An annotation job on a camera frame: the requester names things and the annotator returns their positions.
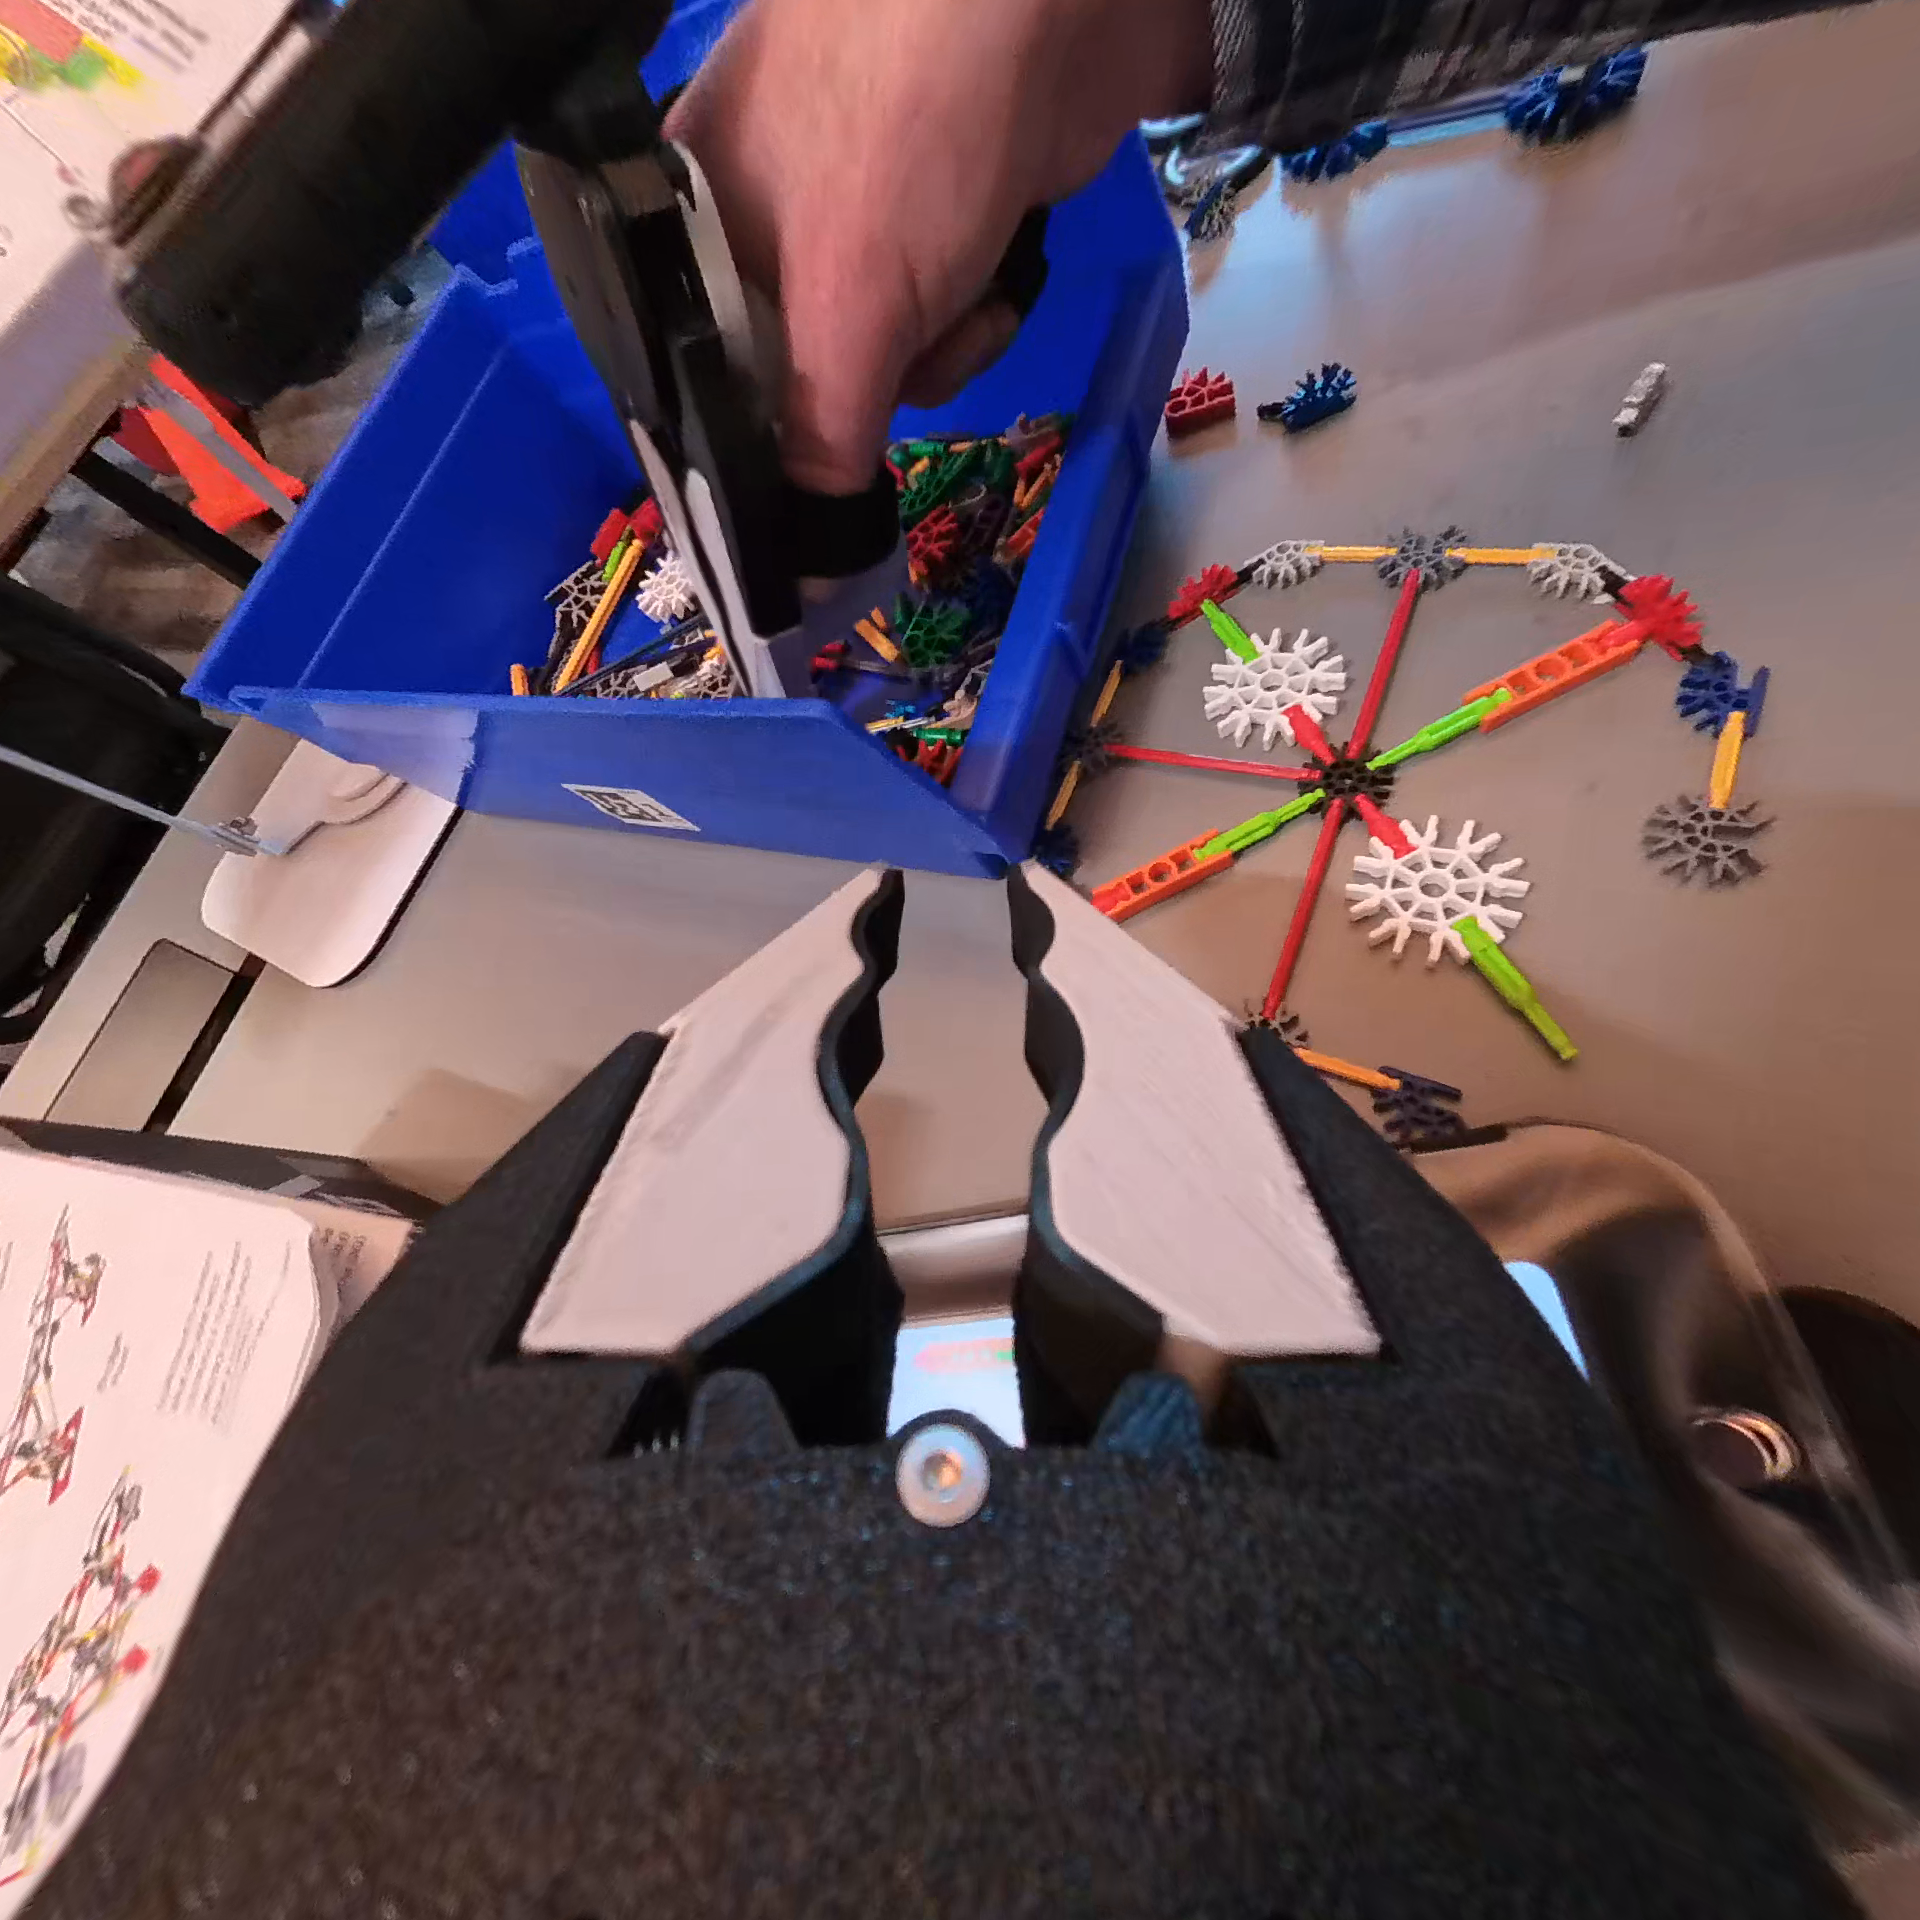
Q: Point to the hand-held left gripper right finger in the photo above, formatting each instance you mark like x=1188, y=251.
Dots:
x=1184, y=1185

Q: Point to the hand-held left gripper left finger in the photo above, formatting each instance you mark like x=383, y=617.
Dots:
x=705, y=1185

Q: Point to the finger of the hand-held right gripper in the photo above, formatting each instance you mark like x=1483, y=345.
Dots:
x=738, y=599
x=667, y=523

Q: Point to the pile of colourful toy pieces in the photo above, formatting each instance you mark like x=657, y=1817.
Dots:
x=944, y=599

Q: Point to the blue plastic bin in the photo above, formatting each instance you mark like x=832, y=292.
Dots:
x=480, y=224
x=450, y=495

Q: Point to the colourful toy wheel model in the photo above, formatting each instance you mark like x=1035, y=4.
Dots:
x=1348, y=779

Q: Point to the grey toy connector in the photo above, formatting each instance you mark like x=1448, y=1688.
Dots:
x=1705, y=840

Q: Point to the yellow toy rod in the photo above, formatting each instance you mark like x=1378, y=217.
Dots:
x=1728, y=761

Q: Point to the blue toy connector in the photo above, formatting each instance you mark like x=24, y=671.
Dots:
x=1313, y=399
x=1721, y=693

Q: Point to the person's right forearm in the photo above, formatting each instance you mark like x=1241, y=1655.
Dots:
x=1499, y=59

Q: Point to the person's right hand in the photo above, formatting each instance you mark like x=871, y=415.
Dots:
x=901, y=181

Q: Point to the white instruction sheet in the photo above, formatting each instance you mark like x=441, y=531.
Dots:
x=75, y=224

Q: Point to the orange traffic cone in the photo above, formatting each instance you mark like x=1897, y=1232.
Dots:
x=211, y=451

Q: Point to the smartphone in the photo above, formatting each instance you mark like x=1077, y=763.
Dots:
x=1650, y=1244

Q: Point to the white plastic sheet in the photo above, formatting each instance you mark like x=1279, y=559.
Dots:
x=330, y=884

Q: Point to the red toy connector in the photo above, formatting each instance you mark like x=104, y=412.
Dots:
x=1200, y=403

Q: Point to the white instruction booklet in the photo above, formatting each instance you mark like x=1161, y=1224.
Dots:
x=135, y=1425

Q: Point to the small white toy piece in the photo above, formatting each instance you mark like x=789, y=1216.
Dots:
x=1639, y=399

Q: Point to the toy frame model with wheels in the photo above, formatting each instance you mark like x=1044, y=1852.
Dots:
x=1560, y=98

